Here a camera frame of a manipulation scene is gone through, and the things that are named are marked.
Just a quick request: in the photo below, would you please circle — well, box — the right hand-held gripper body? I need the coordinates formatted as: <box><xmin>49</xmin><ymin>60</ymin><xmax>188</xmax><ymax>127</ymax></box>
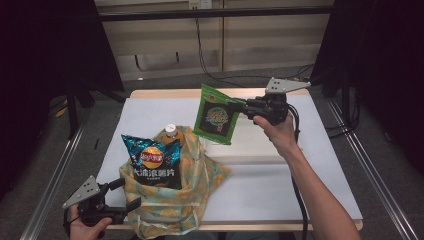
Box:
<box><xmin>238</xmin><ymin>77</ymin><xmax>312</xmax><ymax>127</ymax></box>

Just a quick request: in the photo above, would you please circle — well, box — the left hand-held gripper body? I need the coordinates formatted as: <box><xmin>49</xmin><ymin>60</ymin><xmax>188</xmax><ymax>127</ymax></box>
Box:
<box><xmin>62</xmin><ymin>175</ymin><xmax>130</xmax><ymax>228</ymax></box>

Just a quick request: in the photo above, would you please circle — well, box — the green snack packet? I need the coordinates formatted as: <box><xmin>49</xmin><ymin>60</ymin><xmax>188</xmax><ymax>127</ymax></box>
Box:
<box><xmin>192</xmin><ymin>83</ymin><xmax>241</xmax><ymax>146</ymax></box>

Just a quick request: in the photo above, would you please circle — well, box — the blue chips bag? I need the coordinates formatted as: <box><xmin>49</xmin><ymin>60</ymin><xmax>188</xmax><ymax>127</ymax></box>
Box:
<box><xmin>120</xmin><ymin>133</ymin><xmax>184</xmax><ymax>190</ymax></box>

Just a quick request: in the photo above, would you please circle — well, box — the white plastic tray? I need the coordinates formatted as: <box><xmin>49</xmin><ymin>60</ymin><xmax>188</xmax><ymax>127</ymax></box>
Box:
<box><xmin>201</xmin><ymin>109</ymin><xmax>301</xmax><ymax>165</ymax></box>

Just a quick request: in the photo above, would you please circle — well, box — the orange-print teal fabric bag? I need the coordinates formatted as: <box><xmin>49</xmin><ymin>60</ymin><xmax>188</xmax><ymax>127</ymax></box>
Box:
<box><xmin>118</xmin><ymin>124</ymin><xmax>232</xmax><ymax>240</ymax></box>

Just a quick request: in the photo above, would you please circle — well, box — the orange juice bottle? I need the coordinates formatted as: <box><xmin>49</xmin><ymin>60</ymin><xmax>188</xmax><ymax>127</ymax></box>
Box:
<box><xmin>163</xmin><ymin>123</ymin><xmax>188</xmax><ymax>149</ymax></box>

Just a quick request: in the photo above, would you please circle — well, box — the person's left hand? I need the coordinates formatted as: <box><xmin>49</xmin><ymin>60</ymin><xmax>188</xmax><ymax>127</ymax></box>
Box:
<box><xmin>68</xmin><ymin>204</ymin><xmax>114</xmax><ymax>240</ymax></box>

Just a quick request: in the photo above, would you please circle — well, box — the person's right hand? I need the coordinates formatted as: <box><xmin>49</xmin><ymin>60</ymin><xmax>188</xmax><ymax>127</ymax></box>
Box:
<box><xmin>252</xmin><ymin>113</ymin><xmax>303</xmax><ymax>161</ymax></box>

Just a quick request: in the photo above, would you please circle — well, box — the black metal stand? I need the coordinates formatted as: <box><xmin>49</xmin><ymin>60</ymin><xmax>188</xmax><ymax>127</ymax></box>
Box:
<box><xmin>64</xmin><ymin>83</ymin><xmax>128</xmax><ymax>139</ymax></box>
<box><xmin>333</xmin><ymin>73</ymin><xmax>359</xmax><ymax>134</ymax></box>

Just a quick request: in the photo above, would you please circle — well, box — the black horizontal bar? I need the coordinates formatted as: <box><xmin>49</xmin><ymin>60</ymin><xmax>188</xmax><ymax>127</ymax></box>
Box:
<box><xmin>99</xmin><ymin>5</ymin><xmax>334</xmax><ymax>23</ymax></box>

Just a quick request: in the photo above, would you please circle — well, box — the black curtain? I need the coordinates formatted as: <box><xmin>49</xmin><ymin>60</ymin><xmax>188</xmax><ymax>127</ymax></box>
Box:
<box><xmin>309</xmin><ymin>0</ymin><xmax>424</xmax><ymax>174</ymax></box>
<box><xmin>0</xmin><ymin>0</ymin><xmax>125</xmax><ymax>201</ymax></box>

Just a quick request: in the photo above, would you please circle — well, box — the aluminium frame rail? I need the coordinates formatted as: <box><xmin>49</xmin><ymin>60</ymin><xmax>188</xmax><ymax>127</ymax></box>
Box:
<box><xmin>19</xmin><ymin>123</ymin><xmax>91</xmax><ymax>240</ymax></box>
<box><xmin>326</xmin><ymin>99</ymin><xmax>419</xmax><ymax>240</ymax></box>

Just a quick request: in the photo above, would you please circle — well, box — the black wall cable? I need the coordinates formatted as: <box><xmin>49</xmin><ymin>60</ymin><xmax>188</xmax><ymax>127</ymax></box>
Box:
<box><xmin>194</xmin><ymin>17</ymin><xmax>316</xmax><ymax>88</ymax></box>

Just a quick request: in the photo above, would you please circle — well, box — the black floor cable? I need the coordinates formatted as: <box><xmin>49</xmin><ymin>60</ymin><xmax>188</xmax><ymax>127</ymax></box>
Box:
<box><xmin>324</xmin><ymin>96</ymin><xmax>363</xmax><ymax>139</ymax></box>

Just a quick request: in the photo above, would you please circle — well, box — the white wall socket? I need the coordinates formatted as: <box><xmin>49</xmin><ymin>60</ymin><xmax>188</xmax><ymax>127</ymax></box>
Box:
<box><xmin>188</xmin><ymin>0</ymin><xmax>213</xmax><ymax>10</ymax></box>

